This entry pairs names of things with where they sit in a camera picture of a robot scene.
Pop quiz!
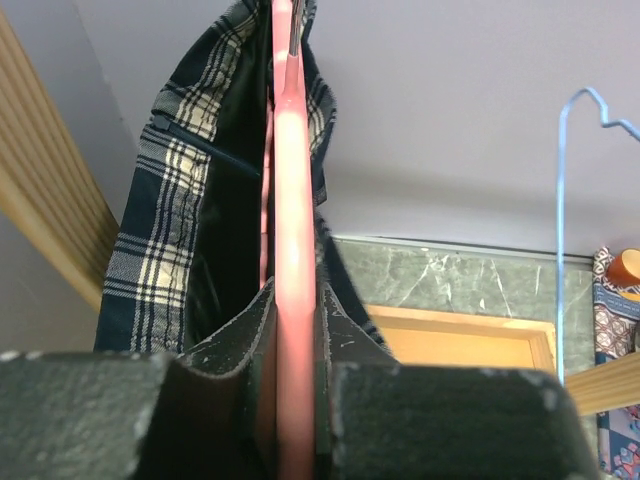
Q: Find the navy cream plaid skirt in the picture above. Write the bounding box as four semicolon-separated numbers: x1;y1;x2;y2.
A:
93;0;389;356

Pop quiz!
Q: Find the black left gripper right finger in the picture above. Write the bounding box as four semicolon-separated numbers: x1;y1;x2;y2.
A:
315;286;600;479

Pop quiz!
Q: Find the wooden clothes rack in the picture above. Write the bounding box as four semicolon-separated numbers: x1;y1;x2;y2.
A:
0;9;640;416

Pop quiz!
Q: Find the pink hanger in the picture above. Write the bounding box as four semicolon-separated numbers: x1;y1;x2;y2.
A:
272;1;316;479

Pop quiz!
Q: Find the light blue wire hanger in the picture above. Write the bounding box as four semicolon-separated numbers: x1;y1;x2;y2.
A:
554;87;640;389

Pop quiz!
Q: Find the orange cup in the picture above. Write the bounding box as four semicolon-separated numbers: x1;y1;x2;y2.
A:
606;248;640;288

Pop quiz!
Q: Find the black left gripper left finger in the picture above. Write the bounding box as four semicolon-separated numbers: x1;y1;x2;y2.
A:
1;283;276;479

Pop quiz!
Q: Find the patterned blue placemat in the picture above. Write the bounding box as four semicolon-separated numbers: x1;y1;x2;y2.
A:
592;246;639;479

